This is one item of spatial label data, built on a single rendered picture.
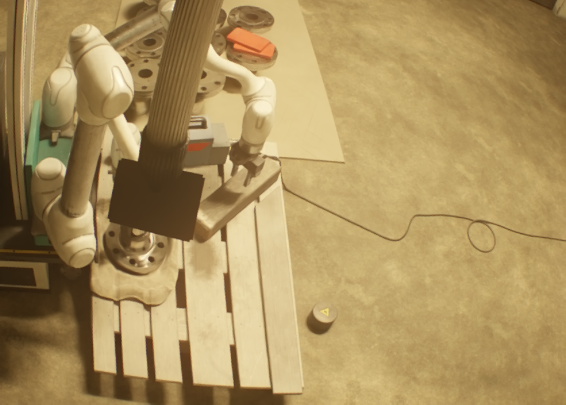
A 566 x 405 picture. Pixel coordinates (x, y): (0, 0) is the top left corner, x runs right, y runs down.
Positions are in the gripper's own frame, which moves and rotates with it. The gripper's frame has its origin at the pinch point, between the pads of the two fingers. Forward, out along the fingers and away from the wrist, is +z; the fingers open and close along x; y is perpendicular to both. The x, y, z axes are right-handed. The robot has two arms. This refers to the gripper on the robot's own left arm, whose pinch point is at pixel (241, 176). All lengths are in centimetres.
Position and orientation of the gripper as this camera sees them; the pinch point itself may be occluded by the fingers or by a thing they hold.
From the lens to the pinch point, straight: 270.3
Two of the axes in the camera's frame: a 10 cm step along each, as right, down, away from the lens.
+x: -7.7, -5.9, 2.5
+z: -2.3, 6.2, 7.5
